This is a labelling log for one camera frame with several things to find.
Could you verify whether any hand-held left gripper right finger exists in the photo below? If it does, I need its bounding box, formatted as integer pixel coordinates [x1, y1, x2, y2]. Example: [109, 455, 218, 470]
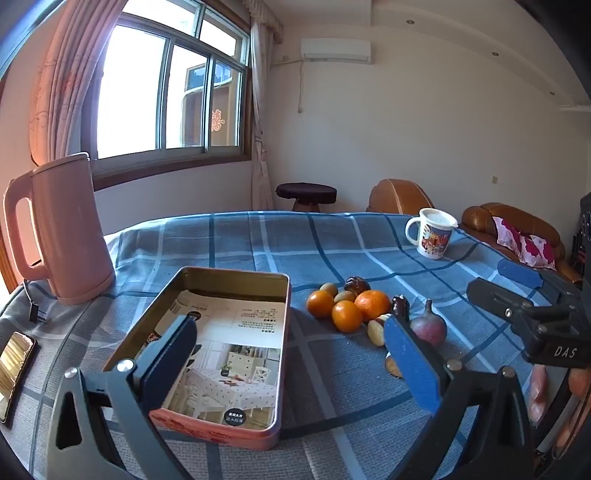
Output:
[383, 314, 537, 480]

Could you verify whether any black smartphone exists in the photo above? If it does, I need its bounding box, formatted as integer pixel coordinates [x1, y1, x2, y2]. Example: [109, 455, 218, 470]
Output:
[0, 330, 38, 424]

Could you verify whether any pink electric kettle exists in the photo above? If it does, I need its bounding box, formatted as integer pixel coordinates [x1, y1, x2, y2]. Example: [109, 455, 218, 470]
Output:
[2, 152, 116, 305]

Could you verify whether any black power plug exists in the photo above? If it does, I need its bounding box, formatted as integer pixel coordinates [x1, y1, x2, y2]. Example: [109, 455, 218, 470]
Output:
[22, 281, 48, 325]

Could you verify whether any white cartoon print mug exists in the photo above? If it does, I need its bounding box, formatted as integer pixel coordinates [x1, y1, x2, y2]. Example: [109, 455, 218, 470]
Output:
[405, 208, 461, 260]

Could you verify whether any pink floral cushion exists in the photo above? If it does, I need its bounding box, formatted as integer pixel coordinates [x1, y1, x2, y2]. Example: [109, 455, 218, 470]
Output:
[492, 216, 557, 271]

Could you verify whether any printed paper leaflet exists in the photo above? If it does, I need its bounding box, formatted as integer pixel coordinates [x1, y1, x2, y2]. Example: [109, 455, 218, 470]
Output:
[148, 290, 284, 428]

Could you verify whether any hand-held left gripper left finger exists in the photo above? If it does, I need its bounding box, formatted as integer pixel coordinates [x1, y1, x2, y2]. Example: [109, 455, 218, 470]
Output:
[46, 313, 199, 480]

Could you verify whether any brown leather armchair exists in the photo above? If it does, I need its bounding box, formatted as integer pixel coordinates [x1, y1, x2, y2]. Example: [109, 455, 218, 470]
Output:
[367, 178, 437, 216]

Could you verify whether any person's right hand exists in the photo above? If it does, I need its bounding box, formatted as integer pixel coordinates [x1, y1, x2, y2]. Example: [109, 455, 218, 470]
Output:
[527, 364, 591, 462]

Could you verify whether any red metal tin box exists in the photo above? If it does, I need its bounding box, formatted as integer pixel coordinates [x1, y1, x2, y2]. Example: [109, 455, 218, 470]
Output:
[102, 266, 291, 450]

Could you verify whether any sliding glass window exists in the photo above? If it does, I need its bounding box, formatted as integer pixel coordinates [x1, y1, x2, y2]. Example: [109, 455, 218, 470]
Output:
[81, 11, 254, 190]

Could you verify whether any pale tied curtain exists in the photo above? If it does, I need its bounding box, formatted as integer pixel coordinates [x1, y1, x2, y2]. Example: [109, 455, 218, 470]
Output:
[245, 0, 284, 213]

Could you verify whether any orange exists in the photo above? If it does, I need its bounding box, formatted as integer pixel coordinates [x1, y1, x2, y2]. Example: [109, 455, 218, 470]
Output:
[355, 290, 392, 322]
[307, 290, 335, 319]
[331, 300, 364, 334]

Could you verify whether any blue plaid tablecloth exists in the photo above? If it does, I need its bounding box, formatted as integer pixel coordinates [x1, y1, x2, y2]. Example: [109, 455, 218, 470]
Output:
[0, 211, 587, 480]

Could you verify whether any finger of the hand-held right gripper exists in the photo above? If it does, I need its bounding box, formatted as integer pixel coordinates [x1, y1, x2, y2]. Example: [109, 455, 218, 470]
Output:
[497, 259, 585, 305]
[465, 278, 561, 335]

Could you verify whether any white air conditioner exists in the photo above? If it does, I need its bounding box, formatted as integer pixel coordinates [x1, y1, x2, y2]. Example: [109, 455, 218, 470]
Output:
[300, 38, 372, 63]

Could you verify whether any pink patterned curtain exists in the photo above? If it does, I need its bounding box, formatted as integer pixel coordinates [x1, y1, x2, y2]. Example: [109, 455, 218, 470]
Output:
[28, 0, 130, 164]

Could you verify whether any dark round stool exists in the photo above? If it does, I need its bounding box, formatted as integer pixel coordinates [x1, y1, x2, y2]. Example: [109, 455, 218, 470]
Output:
[276, 182, 338, 213]

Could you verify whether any brown leather sofa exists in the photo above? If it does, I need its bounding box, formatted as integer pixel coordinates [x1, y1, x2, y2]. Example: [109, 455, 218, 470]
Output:
[460, 202, 583, 282]

